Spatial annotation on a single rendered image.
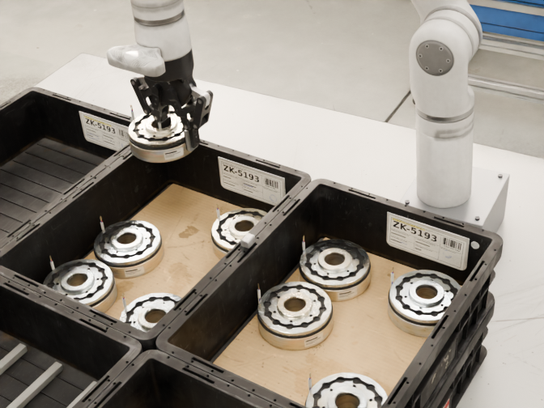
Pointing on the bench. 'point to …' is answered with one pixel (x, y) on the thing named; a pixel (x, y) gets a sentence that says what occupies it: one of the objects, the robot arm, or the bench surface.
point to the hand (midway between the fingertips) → (178, 134)
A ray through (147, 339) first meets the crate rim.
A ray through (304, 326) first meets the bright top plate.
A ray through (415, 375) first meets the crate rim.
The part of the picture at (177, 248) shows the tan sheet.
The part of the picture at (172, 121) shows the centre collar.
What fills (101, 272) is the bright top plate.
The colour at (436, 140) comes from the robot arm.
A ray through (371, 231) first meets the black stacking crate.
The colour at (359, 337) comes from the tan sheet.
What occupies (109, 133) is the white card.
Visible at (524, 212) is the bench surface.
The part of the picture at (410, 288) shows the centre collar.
